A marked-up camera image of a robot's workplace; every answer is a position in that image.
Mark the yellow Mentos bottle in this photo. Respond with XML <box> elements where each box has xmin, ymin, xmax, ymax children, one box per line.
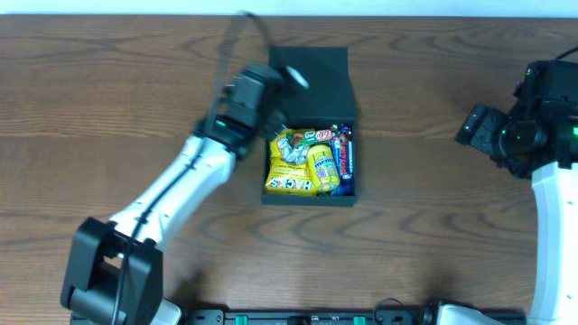
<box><xmin>307</xmin><ymin>144</ymin><xmax>340</xmax><ymax>192</ymax></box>

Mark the blue Oreo cookie pack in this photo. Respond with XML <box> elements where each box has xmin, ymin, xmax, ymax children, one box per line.
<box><xmin>331</xmin><ymin>139</ymin><xmax>353</xmax><ymax>196</ymax></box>

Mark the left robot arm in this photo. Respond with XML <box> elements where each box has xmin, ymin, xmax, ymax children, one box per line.
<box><xmin>60</xmin><ymin>63</ymin><xmax>309</xmax><ymax>324</ymax></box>

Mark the black mounting rail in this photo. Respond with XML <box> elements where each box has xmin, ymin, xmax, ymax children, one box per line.
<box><xmin>70</xmin><ymin>308</ymin><xmax>528</xmax><ymax>325</ymax></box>

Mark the purple Dairy Milk bar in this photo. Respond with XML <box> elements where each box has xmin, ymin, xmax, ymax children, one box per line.
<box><xmin>340</xmin><ymin>124</ymin><xmax>353</xmax><ymax>182</ymax></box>

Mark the yellow Hacks candy bag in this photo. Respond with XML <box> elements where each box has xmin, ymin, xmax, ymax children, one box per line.
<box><xmin>265</xmin><ymin>129</ymin><xmax>317</xmax><ymax>196</ymax></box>

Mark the KitKat chocolate bar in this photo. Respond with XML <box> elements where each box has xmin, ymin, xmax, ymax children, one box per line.
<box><xmin>288</xmin><ymin>128</ymin><xmax>337</xmax><ymax>148</ymax></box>

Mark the right black cable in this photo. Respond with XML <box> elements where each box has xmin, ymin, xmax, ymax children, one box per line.
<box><xmin>554</xmin><ymin>46</ymin><xmax>578</xmax><ymax>62</ymax></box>

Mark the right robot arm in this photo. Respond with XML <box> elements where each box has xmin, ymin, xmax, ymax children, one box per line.
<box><xmin>420</xmin><ymin>55</ymin><xmax>577</xmax><ymax>325</ymax></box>

